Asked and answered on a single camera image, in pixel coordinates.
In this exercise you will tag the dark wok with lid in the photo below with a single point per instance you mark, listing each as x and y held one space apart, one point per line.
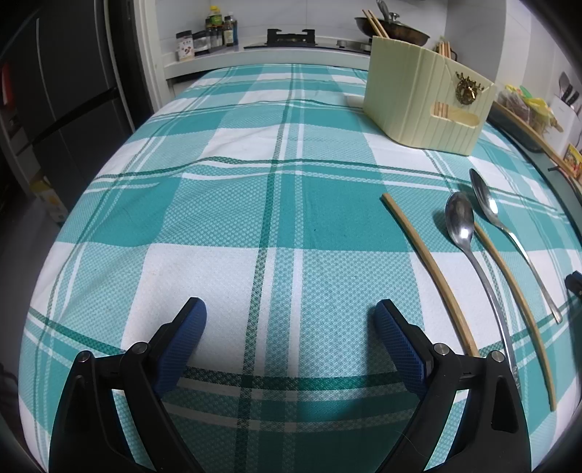
400 27

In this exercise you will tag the rack of spice jars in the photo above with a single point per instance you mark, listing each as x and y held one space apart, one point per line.
204 43

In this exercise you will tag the cardboard box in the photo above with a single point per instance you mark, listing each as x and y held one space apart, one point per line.
50 200

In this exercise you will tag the wooden cutting board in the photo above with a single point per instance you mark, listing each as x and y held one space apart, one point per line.
541 145

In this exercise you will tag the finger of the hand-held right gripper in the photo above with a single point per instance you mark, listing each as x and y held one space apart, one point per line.
575 282

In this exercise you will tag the yellow box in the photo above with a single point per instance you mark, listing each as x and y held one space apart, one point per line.
574 159

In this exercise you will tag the dark sauce bottle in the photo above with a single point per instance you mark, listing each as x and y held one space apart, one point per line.
230 31

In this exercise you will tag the teal checkered tablecloth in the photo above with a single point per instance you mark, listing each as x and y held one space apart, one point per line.
236 236

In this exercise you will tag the yellow-capped sauce bottle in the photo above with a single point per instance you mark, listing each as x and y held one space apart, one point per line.
214 27

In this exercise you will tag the bag of vegetables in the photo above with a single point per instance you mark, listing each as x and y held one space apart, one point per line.
523 104

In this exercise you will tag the cream plastic utensil holder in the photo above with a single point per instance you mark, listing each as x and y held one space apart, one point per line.
423 104

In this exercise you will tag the small spice jar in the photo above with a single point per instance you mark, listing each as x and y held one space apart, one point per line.
184 45

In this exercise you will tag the grey refrigerator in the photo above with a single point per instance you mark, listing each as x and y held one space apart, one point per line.
68 91

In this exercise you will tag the steel spoon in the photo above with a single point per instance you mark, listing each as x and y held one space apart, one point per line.
484 191
460 218

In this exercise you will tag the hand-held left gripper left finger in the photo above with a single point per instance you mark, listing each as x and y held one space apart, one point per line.
179 350

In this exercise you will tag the black gas stove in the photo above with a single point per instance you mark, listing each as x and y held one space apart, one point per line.
300 41

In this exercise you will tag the white knife block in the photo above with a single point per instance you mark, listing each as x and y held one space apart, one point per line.
568 109

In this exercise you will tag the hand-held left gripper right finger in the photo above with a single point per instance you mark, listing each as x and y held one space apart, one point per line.
402 348

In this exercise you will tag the red hanging item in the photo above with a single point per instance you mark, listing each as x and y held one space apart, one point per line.
4 86

